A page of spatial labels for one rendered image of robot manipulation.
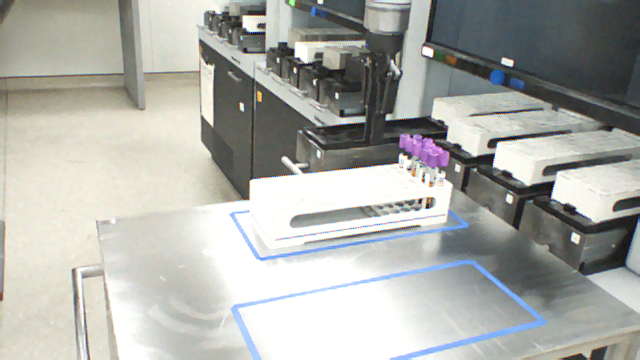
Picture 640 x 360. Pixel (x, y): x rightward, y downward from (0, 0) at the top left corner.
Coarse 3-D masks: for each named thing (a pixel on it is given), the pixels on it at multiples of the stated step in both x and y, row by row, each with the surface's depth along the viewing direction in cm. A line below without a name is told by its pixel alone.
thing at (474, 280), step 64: (128, 256) 76; (192, 256) 77; (256, 256) 78; (320, 256) 79; (384, 256) 80; (448, 256) 81; (512, 256) 83; (128, 320) 64; (192, 320) 65; (256, 320) 66; (320, 320) 66; (384, 320) 67; (448, 320) 68; (512, 320) 69; (576, 320) 70
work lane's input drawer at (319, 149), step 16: (304, 128) 129; (320, 128) 132; (336, 128) 133; (352, 128) 135; (400, 128) 138; (416, 128) 139; (432, 128) 140; (304, 144) 128; (320, 144) 122; (336, 144) 122; (352, 144) 124; (368, 144) 126; (384, 144) 127; (288, 160) 128; (304, 160) 129; (320, 160) 122; (336, 160) 122; (352, 160) 124; (368, 160) 126; (384, 160) 128
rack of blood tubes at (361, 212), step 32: (256, 192) 83; (288, 192) 83; (320, 192) 84; (352, 192) 84; (384, 192) 85; (416, 192) 86; (448, 192) 89; (256, 224) 84; (288, 224) 79; (320, 224) 87; (352, 224) 84; (384, 224) 86; (416, 224) 89
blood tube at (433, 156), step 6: (432, 156) 85; (432, 162) 86; (432, 168) 86; (426, 174) 87; (432, 174) 87; (426, 180) 87; (432, 180) 87; (426, 186) 88; (432, 186) 88; (426, 198) 88; (426, 204) 89
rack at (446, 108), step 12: (468, 96) 145; (480, 96) 146; (492, 96) 148; (504, 96) 148; (516, 96) 149; (444, 108) 138; (456, 108) 135; (468, 108) 136; (480, 108) 136; (492, 108) 138; (504, 108) 140; (516, 108) 141; (528, 108) 143; (540, 108) 150; (444, 120) 139
